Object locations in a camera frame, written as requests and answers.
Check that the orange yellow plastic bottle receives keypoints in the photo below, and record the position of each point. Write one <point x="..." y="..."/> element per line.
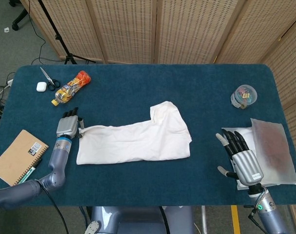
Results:
<point x="72" y="86"/>

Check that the white power strip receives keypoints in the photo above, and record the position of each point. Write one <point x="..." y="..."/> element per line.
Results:
<point x="9" y="82"/>

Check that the white earbuds case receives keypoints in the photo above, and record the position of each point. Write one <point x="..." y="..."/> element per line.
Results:
<point x="41" y="86"/>

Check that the wicker folding screen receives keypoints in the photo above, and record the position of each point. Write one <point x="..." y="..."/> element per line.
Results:
<point x="128" y="29"/>

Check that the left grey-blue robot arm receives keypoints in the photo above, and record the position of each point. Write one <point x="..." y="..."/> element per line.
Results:
<point x="58" y="161"/>

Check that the frosted bag with reddish content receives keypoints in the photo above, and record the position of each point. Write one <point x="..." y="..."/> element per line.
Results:
<point x="274" y="146"/>

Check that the black tripod stand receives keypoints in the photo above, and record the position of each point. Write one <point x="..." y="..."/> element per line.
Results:
<point x="57" y="36"/>

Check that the grey-blue robot torso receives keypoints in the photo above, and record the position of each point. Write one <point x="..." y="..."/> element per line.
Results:
<point x="138" y="219"/>

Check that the white t-shirt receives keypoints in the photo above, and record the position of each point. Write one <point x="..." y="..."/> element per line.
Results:
<point x="138" y="141"/>

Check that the clear jar of binder clips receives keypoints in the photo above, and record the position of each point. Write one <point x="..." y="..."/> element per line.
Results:
<point x="244" y="96"/>

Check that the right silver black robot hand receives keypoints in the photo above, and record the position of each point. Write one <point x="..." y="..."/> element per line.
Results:
<point x="247" y="165"/>

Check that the black office chair base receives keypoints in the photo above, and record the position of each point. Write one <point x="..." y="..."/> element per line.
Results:
<point x="16" y="24"/>

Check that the white metal table leg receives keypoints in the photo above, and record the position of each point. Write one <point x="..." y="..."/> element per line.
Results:
<point x="204" y="219"/>

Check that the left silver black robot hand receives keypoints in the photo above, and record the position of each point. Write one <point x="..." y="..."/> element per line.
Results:
<point x="66" y="125"/>

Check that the white green marker pen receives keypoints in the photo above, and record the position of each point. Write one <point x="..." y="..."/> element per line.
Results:
<point x="31" y="170"/>

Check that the kraft spiral notebook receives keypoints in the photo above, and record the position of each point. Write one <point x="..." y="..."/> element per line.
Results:
<point x="19" y="156"/>

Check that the blue carpet table cover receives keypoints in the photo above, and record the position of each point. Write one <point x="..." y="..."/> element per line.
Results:
<point x="148" y="78"/>

